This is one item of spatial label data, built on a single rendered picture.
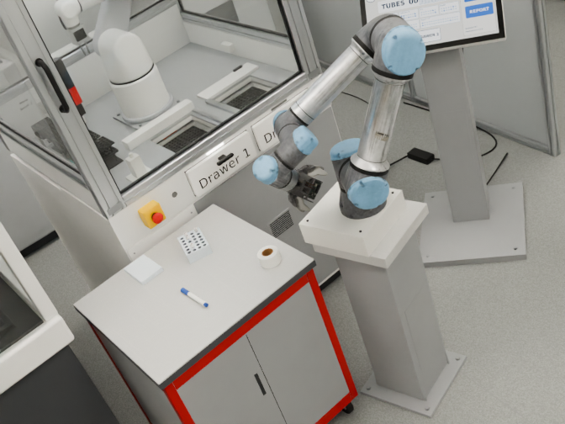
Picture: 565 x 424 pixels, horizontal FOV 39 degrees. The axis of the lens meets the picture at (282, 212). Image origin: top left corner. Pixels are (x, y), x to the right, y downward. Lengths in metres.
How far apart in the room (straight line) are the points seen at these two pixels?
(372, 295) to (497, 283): 0.84
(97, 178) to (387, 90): 1.04
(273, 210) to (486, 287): 0.93
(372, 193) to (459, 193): 1.30
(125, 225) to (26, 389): 0.63
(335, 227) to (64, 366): 0.98
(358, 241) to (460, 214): 1.25
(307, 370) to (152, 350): 0.57
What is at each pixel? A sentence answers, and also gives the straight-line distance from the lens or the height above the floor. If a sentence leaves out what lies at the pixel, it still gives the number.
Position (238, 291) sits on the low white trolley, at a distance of 2.53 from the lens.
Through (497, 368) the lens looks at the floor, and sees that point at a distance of 3.10.
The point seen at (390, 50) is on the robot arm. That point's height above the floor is 1.41.
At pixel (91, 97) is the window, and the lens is 2.65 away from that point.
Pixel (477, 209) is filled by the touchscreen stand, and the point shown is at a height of 0.11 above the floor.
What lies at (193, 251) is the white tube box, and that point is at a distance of 2.70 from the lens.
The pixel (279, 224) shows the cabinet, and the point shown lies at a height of 0.48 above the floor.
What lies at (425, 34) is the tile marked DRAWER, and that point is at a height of 1.01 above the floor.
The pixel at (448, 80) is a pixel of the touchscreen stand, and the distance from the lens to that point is 3.26.
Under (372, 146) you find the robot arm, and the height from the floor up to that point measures 1.14.
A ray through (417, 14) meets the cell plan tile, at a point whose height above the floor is 1.07.
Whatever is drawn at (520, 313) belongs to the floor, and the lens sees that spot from 3.27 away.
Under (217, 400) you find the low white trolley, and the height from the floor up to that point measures 0.54.
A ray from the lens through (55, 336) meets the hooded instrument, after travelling 2.56.
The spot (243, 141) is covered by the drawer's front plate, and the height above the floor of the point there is 0.90.
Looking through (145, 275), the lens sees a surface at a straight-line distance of 2.74.
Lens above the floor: 2.34
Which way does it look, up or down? 35 degrees down
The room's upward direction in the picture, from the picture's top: 20 degrees counter-clockwise
